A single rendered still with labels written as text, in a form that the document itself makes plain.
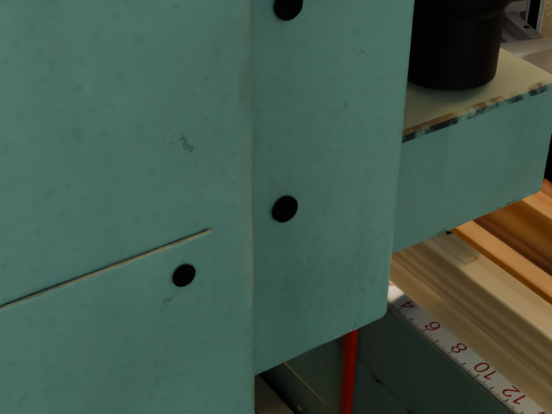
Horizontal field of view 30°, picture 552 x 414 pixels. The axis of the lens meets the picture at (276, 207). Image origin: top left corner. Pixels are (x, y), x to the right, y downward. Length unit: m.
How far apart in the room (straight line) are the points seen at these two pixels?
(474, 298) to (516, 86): 0.11
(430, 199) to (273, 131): 0.15
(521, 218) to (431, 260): 0.07
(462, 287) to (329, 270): 0.14
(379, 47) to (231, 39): 0.11
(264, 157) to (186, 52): 0.10
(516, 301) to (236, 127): 0.26
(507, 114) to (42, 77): 0.30
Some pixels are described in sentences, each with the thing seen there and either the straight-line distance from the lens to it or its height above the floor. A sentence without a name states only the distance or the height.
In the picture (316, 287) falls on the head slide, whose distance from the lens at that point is 0.43.
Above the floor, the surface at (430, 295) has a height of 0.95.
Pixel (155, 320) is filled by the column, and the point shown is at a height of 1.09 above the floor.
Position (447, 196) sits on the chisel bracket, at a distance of 0.52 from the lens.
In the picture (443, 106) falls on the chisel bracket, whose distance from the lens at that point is 0.50.
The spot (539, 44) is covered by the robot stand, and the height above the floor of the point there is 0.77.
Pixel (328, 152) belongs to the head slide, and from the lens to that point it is 0.40.
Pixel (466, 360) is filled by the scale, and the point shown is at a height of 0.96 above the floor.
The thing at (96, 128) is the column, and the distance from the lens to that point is 0.29.
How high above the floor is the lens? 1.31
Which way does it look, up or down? 34 degrees down
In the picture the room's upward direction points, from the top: 1 degrees clockwise
